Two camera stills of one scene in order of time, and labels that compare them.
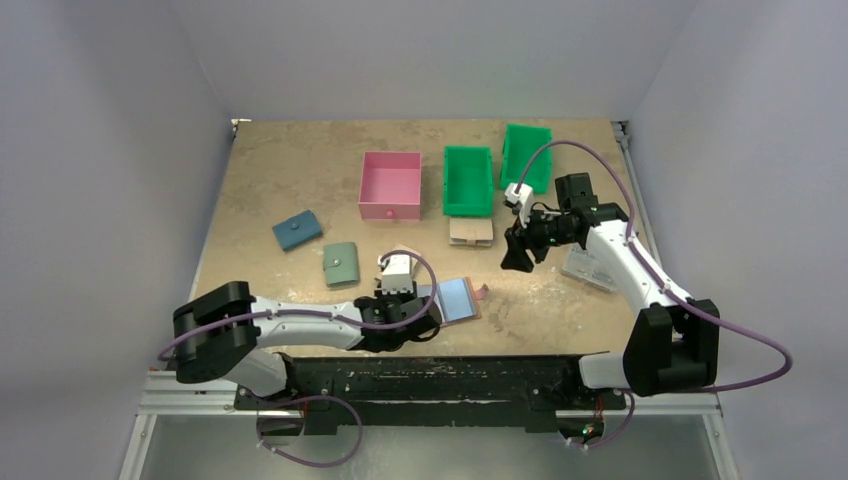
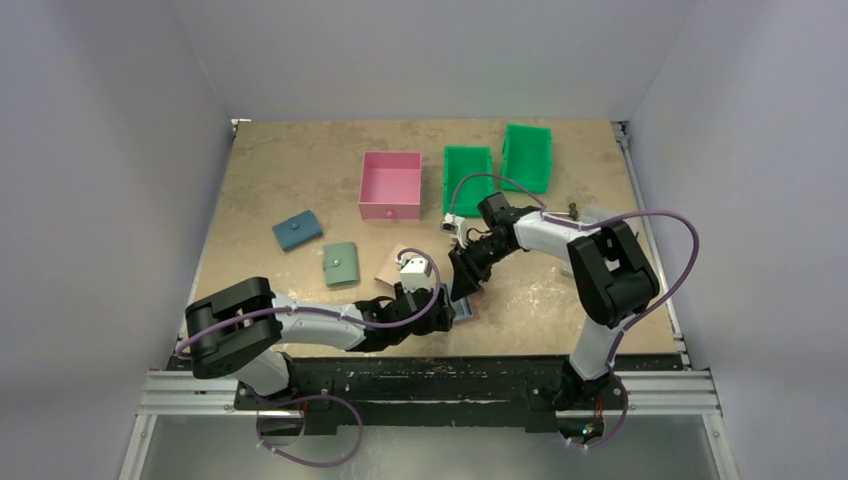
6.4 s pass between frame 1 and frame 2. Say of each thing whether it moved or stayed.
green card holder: stayed
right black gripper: moved
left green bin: stayed
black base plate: stayed
